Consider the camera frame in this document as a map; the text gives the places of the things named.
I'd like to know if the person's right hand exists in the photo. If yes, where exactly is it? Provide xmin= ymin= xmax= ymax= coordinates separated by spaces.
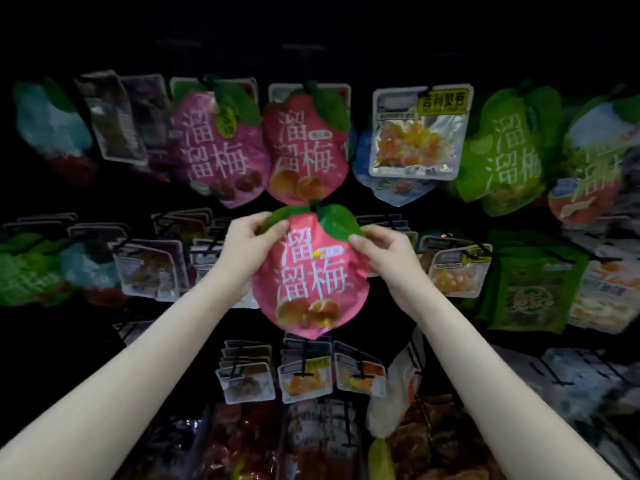
xmin=348 ymin=223 xmax=433 ymax=316

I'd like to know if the person's left hand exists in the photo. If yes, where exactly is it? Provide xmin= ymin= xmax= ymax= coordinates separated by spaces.
xmin=212 ymin=211 xmax=291 ymax=296

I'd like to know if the small pink round snack bag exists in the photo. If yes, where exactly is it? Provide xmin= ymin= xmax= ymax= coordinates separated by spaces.
xmin=252 ymin=203 xmax=371 ymax=341

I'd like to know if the blue white snack bag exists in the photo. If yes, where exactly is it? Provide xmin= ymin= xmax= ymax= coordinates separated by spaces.
xmin=353 ymin=129 xmax=436 ymax=208

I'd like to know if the white red-label snack bag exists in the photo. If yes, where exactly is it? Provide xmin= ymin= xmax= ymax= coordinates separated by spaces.
xmin=365 ymin=335 xmax=426 ymax=441

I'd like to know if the row of small clear pouches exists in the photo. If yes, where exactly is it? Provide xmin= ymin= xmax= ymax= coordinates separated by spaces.
xmin=215 ymin=335 xmax=389 ymax=406

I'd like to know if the orange bean candy packet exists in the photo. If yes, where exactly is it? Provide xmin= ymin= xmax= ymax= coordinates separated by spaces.
xmin=370 ymin=85 xmax=474 ymax=181

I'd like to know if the green snack pouch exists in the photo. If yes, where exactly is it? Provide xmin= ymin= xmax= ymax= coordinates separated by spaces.
xmin=478 ymin=233 xmax=591 ymax=334

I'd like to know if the small teal round snack bag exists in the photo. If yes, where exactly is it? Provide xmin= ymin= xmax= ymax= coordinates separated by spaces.
xmin=60 ymin=239 xmax=126 ymax=308

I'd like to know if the row of red orange pouches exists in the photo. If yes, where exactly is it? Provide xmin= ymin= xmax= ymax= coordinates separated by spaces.
xmin=368 ymin=395 xmax=501 ymax=480

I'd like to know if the large clear dark-candy snack bag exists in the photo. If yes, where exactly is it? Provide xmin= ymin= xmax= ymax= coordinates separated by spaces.
xmin=75 ymin=69 xmax=151 ymax=166

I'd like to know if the row of small white pouches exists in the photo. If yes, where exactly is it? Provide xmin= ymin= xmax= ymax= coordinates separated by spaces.
xmin=500 ymin=345 xmax=640 ymax=436

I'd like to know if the small green round snack bag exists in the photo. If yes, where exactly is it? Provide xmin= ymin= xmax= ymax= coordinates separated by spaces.
xmin=0 ymin=233 xmax=71 ymax=308

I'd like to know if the large teal round snack bag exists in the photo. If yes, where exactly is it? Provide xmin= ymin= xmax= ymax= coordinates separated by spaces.
xmin=12 ymin=77 xmax=99 ymax=186

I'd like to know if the person's left forearm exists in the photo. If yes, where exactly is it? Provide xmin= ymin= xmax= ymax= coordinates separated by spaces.
xmin=0 ymin=279 xmax=246 ymax=480

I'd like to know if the person's right forearm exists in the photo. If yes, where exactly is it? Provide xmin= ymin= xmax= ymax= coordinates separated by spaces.
xmin=412 ymin=293 xmax=621 ymax=480

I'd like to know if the clear tray of red candies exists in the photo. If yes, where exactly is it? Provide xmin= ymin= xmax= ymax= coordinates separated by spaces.
xmin=205 ymin=399 xmax=281 ymax=480

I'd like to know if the clear tray of mixed candies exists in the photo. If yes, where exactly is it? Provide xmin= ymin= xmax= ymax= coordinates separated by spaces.
xmin=285 ymin=397 xmax=361 ymax=480

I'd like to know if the clear tray of dark candies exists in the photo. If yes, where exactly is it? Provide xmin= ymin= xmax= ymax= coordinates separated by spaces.
xmin=115 ymin=405 xmax=211 ymax=480

